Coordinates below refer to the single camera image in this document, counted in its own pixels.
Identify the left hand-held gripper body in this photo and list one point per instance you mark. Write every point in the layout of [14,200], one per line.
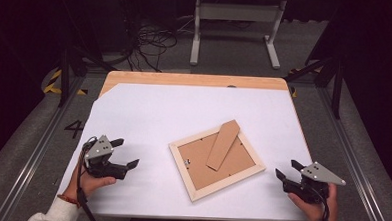
[99,148]

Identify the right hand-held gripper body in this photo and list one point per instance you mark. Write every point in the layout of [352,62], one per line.
[319,172]

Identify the wooden photo frame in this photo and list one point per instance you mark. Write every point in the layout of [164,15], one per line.
[230,167]

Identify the person's right hand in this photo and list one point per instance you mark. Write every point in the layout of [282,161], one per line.
[315,209]

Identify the person's left hand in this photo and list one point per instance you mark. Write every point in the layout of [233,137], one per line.
[89,185]

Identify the white table sheet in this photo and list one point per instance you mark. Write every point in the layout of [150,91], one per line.
[157,115]

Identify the yellow black hazard tape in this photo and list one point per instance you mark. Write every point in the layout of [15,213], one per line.
[294,92]
[51,83]

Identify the black metal stand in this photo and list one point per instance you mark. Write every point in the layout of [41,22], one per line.
[64,78]
[337,93]

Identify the aluminium floor rail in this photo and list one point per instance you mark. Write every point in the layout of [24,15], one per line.
[31,163]
[358,171]

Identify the white metal desk frame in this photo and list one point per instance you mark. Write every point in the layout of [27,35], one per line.
[238,12]

